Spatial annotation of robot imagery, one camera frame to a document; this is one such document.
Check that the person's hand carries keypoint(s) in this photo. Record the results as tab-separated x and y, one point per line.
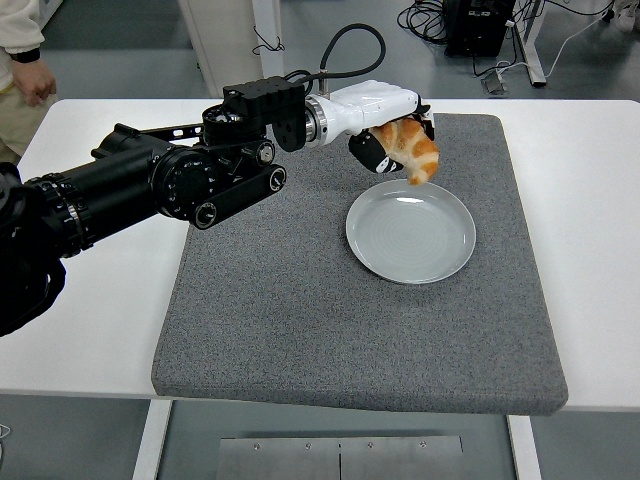
35	85

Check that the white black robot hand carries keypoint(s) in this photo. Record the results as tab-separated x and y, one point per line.
370	102

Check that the golden croissant bread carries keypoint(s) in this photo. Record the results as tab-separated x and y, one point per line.
415	150

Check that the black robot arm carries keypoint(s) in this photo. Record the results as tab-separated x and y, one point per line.
125	185

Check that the grey round plate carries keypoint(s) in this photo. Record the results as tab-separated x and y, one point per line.
410	240

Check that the black wristwatch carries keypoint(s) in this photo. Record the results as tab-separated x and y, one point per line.
24	56

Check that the person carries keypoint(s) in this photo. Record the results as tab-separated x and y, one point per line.
12	20

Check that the grey foot pedal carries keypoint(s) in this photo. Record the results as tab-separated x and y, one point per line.
495	84

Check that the black computer tower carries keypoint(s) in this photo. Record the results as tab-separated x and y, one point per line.
480	30

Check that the white cabinet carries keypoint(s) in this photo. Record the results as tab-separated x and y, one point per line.
225	50

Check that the white desk leg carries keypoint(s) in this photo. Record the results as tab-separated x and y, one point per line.
530	50

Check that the grey felt mat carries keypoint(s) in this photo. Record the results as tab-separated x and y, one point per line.
300	325

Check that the person's foot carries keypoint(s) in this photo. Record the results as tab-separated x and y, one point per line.
627	17

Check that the white table leg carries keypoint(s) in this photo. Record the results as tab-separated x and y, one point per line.
525	450
150	440

